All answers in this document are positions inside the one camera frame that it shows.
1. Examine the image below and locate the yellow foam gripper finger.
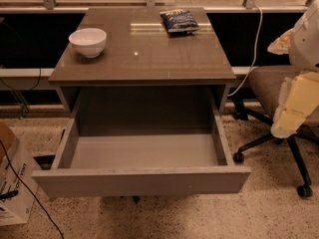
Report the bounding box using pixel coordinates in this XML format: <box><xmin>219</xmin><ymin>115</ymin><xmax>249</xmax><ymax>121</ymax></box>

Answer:
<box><xmin>267</xmin><ymin>29</ymin><xmax>293</xmax><ymax>55</ymax></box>
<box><xmin>271</xmin><ymin>71</ymin><xmax>319</xmax><ymax>138</ymax></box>

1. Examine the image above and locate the grey top drawer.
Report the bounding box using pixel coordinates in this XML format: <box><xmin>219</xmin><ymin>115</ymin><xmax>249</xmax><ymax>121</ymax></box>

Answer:
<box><xmin>31</xmin><ymin>85</ymin><xmax>252</xmax><ymax>198</ymax></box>

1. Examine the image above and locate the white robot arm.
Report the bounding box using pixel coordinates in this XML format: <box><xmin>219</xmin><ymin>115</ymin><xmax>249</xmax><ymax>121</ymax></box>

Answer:
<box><xmin>267</xmin><ymin>0</ymin><xmax>319</xmax><ymax>138</ymax></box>

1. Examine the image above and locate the brown office chair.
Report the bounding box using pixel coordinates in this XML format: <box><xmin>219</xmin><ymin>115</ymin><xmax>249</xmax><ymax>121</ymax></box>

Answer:
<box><xmin>232</xmin><ymin>65</ymin><xmax>319</xmax><ymax>198</ymax></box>

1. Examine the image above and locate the blue chip bag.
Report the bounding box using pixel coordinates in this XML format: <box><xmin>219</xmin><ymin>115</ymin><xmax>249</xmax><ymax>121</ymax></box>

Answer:
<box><xmin>159</xmin><ymin>9</ymin><xmax>199</xmax><ymax>33</ymax></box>

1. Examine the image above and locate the grey cabinet desk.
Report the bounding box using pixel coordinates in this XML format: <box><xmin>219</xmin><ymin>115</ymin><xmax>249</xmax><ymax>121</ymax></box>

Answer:
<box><xmin>48</xmin><ymin>6</ymin><xmax>237</xmax><ymax>118</ymax></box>

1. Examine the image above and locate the white ceramic bowl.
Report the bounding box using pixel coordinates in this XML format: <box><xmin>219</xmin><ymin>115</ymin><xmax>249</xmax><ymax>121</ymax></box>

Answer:
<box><xmin>69</xmin><ymin>28</ymin><xmax>107</xmax><ymax>58</ymax></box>

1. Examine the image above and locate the cardboard box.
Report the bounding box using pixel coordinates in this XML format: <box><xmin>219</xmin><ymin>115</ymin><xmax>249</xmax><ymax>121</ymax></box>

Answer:
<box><xmin>0</xmin><ymin>122</ymin><xmax>41</xmax><ymax>226</ymax></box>

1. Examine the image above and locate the white cable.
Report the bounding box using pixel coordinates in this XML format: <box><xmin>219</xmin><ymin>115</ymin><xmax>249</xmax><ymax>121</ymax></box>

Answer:
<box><xmin>226</xmin><ymin>4</ymin><xmax>264</xmax><ymax>98</ymax></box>

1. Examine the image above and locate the black floor cable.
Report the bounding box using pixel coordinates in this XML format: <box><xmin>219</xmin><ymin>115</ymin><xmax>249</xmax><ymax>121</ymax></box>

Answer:
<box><xmin>0</xmin><ymin>139</ymin><xmax>66</xmax><ymax>239</ymax></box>

